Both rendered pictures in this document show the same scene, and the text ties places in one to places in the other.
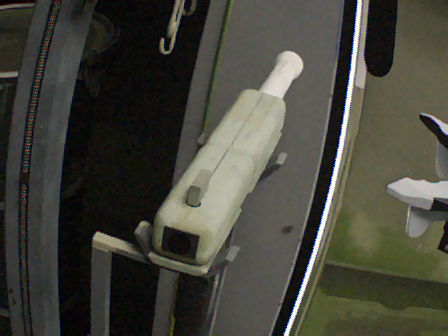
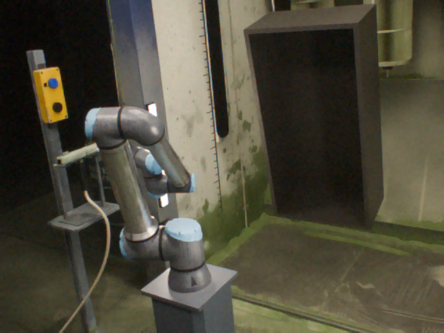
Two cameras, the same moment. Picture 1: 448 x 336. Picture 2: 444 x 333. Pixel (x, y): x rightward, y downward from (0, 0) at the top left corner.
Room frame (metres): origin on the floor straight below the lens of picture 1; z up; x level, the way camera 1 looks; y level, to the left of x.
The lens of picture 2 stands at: (-0.92, -1.65, 1.77)
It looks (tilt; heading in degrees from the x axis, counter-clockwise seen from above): 17 degrees down; 26
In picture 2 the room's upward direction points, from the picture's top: 5 degrees counter-clockwise
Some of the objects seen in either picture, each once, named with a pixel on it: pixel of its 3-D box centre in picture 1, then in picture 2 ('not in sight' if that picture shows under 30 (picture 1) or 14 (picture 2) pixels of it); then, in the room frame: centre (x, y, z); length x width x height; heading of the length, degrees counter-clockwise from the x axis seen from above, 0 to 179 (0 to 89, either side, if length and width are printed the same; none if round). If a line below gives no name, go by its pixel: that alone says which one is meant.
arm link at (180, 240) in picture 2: not in sight; (182, 242); (0.68, -0.67, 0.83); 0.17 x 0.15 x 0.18; 104
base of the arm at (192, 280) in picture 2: not in sight; (188, 270); (0.68, -0.67, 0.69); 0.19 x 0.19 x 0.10
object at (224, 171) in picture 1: (232, 208); (98, 161); (1.01, -0.01, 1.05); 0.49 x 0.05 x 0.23; 171
